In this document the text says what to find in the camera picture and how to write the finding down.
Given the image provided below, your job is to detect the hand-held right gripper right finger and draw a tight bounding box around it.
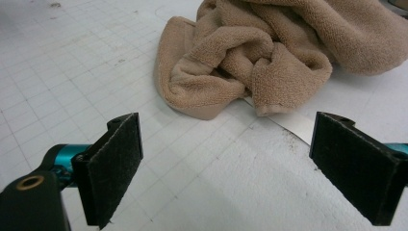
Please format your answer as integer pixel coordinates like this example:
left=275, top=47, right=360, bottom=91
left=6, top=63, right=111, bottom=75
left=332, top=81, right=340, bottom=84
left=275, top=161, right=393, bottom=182
left=309, top=111, right=408, bottom=226

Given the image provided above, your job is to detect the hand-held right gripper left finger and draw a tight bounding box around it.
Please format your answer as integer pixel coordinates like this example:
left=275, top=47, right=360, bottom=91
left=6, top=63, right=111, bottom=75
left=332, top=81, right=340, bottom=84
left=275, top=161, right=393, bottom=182
left=71, top=112, right=143, bottom=229

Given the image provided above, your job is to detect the white grid mat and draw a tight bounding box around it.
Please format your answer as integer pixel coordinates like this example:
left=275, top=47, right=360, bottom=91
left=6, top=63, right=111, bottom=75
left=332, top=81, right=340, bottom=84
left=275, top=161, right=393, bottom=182
left=0, top=0, right=408, bottom=231

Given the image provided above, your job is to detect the tan terry towel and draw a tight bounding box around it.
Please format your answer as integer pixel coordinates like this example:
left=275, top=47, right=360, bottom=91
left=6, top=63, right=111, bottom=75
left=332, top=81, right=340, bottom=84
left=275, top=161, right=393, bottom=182
left=153, top=0, right=408, bottom=145

